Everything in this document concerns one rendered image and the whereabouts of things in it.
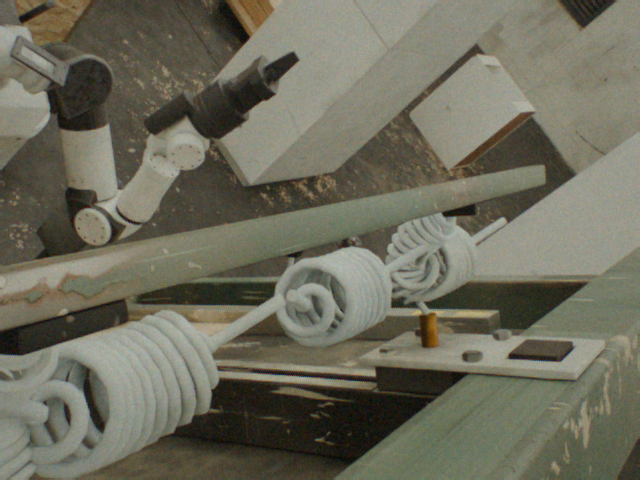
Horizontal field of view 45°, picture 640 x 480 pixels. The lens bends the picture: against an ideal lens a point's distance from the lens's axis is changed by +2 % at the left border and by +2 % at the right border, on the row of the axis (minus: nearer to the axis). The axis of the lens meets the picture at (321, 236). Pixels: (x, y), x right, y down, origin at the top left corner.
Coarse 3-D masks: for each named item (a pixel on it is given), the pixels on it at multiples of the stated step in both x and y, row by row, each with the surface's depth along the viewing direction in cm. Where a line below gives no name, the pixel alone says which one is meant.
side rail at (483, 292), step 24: (168, 288) 177; (192, 288) 173; (216, 288) 169; (240, 288) 166; (264, 288) 162; (480, 288) 136; (504, 288) 134; (528, 288) 132; (552, 288) 130; (576, 288) 127; (504, 312) 135; (528, 312) 132
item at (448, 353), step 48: (432, 240) 66; (432, 336) 70; (480, 336) 72; (240, 384) 80; (288, 384) 76; (336, 384) 74; (384, 384) 71; (432, 384) 68; (192, 432) 84; (240, 432) 81; (288, 432) 77; (336, 432) 74; (384, 432) 71
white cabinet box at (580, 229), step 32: (608, 160) 446; (576, 192) 458; (608, 192) 449; (512, 224) 481; (544, 224) 470; (576, 224) 461; (608, 224) 451; (480, 256) 495; (512, 256) 484; (544, 256) 473; (576, 256) 463; (608, 256) 454
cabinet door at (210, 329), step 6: (126, 324) 146; (192, 324) 139; (198, 324) 139; (204, 324) 138; (210, 324) 138; (216, 324) 137; (222, 324) 136; (228, 324) 136; (102, 330) 144; (108, 330) 144; (198, 330) 134; (204, 330) 133; (210, 330) 132; (216, 330) 132; (84, 336) 140; (90, 336) 140; (96, 336) 140
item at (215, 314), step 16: (128, 320) 151; (192, 320) 142; (208, 320) 140; (224, 320) 137; (272, 320) 132; (384, 320) 120; (400, 320) 118; (416, 320) 117; (448, 320) 114; (464, 320) 113; (480, 320) 111; (496, 320) 114; (368, 336) 122; (384, 336) 120
